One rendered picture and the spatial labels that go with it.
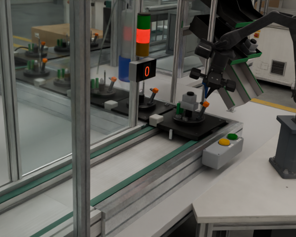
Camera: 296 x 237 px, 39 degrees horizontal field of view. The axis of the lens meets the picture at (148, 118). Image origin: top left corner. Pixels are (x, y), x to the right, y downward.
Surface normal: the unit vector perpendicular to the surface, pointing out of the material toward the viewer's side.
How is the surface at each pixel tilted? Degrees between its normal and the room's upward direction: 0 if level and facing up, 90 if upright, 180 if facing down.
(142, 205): 90
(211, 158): 90
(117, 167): 0
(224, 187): 0
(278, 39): 90
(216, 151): 0
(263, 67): 90
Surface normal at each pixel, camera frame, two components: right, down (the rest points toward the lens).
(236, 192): 0.05, -0.93
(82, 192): 0.80, 0.25
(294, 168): 0.11, 0.37
